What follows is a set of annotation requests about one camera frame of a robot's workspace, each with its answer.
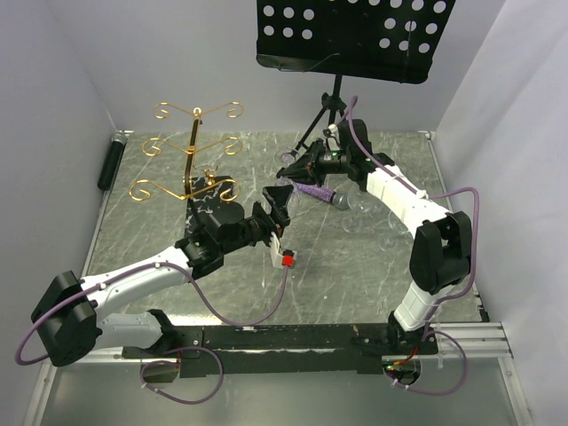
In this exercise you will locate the black microphone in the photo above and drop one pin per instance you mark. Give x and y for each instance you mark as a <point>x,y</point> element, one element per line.
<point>112,160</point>

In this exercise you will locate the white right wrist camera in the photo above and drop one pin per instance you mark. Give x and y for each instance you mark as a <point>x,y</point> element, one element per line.
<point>331,131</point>

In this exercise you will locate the black marble rack base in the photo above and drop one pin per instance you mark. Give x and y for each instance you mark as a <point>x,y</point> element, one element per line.
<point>209,202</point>

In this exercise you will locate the black music stand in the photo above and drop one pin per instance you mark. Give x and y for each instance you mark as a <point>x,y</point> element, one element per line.
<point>392,41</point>

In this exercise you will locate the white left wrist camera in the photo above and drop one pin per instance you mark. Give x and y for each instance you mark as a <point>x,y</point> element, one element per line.
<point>281,257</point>

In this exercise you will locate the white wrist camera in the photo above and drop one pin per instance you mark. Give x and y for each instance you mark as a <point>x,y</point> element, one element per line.
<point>331,131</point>
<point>281,257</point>

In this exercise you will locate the gold wine glass rack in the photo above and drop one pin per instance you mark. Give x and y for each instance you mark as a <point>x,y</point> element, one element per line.
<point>152,147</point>

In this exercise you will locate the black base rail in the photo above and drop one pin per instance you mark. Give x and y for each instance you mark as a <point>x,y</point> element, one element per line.
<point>271,349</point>

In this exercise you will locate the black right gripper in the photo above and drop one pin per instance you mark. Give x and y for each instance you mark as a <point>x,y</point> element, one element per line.
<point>303,171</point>

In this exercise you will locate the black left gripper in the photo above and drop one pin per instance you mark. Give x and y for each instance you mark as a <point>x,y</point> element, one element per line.
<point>279,195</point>

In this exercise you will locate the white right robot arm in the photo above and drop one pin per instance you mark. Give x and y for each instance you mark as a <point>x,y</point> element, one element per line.
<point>441,255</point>

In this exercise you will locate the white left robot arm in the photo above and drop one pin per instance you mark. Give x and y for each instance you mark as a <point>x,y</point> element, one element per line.
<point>78,315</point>

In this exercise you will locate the purple glitter microphone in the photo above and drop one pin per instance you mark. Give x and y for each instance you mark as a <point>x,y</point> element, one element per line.
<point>322,193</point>

